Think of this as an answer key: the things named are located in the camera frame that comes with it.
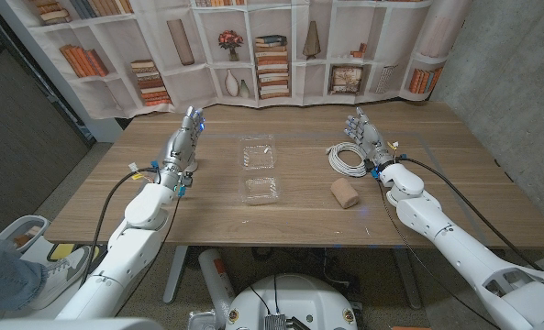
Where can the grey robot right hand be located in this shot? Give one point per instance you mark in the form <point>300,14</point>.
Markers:
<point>371,137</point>

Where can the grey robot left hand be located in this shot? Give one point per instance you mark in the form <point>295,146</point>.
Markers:
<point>180,146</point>

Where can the white roll with orange label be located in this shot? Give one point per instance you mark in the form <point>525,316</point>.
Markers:
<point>212,275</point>

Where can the white plastic bin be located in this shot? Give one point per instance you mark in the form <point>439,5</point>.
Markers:
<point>7,229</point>

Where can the yellow and black floor item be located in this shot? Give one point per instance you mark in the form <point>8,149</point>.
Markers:
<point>63,251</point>

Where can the aluminium foil tray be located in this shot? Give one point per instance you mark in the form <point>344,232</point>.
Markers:
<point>203,320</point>

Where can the printed bookshelf backdrop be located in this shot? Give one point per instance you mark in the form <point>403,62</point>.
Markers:
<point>184,87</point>

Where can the person's leg in blue jeans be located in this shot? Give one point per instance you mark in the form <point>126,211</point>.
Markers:
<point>5,279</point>

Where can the white sneaker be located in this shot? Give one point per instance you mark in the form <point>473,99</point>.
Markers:
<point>65,270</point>

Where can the clear plastic clamshell container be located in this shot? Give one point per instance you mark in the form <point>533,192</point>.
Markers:
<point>258,190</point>

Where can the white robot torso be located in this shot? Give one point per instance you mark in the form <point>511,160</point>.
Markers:
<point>299,298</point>

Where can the grey table leg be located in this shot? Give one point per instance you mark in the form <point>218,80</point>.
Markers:
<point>409,284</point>
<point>174,279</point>

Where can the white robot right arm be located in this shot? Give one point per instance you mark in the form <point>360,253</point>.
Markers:
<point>459,252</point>

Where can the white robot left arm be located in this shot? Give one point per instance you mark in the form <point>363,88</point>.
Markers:
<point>134,243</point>

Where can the tan bandage roll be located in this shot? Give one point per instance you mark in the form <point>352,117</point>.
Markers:
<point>345,192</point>

